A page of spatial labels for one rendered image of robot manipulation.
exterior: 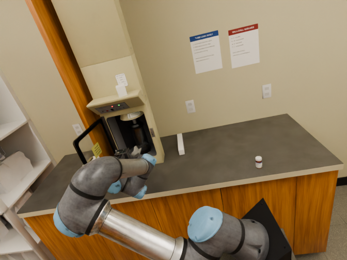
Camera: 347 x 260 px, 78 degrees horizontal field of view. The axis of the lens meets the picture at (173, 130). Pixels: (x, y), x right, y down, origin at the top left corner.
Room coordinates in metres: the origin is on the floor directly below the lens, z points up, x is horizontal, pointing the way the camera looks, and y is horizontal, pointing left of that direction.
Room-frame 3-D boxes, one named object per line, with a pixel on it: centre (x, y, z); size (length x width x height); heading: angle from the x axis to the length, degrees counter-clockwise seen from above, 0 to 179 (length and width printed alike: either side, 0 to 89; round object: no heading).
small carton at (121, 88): (1.26, 0.24, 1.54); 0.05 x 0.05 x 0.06; 8
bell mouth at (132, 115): (1.42, 0.25, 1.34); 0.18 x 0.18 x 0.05
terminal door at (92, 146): (1.18, 0.49, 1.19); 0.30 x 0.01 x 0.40; 162
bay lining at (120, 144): (1.45, 0.27, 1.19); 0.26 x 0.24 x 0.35; 82
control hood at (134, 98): (1.27, 0.30, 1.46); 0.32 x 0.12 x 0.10; 82
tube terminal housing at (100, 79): (1.45, 0.27, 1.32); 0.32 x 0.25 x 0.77; 82
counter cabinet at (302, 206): (1.36, 0.11, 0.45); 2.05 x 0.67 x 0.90; 82
